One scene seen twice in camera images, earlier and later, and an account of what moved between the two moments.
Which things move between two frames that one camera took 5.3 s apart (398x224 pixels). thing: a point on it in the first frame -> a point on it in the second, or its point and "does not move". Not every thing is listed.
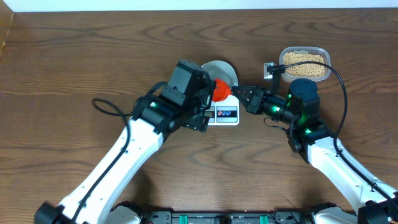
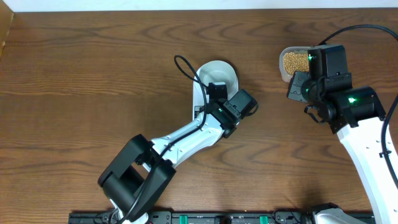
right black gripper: x=258 y=95 -> x=293 y=91
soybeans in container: x=304 y=70 does not move
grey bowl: x=221 y=70 does not move
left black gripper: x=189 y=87 -> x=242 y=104
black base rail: x=240 y=218 does not move
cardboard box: x=6 y=18 does not move
